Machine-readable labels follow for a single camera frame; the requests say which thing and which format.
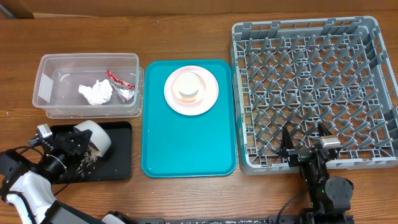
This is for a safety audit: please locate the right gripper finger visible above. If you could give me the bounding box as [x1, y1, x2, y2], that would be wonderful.
[280, 126, 295, 152]
[317, 122, 332, 137]

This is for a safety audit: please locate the grey bowl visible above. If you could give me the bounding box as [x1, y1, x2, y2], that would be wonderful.
[73, 120, 111, 157]

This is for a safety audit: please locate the white napkin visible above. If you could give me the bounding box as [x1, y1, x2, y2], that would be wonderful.
[78, 80, 113, 105]

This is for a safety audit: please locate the red foil wrapper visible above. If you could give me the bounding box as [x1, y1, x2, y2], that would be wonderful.
[106, 70, 135, 103]

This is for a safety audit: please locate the cream paper cup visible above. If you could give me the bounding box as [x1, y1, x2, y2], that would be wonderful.
[176, 72, 200, 96]

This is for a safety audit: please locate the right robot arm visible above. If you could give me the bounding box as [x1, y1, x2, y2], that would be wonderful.
[275, 122, 354, 223]

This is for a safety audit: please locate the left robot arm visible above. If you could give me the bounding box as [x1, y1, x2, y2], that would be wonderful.
[1, 129, 138, 224]

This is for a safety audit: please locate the grey dishwasher rack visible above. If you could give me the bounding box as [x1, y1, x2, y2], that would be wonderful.
[230, 16, 397, 175]

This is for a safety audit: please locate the black plastic tray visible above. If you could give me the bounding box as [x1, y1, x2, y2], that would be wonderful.
[49, 121, 132, 184]

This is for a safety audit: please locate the clear plastic bin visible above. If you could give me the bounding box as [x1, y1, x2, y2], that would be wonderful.
[32, 53, 144, 119]

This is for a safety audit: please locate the large pink plate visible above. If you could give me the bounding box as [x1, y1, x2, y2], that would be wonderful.
[164, 65, 219, 116]

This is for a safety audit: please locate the teal plastic tray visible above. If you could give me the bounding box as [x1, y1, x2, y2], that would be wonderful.
[141, 59, 237, 178]

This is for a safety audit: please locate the cardboard backdrop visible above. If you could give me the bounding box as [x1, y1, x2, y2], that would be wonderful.
[1, 0, 397, 18]

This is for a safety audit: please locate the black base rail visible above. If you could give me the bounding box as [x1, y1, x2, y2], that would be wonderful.
[134, 215, 305, 224]

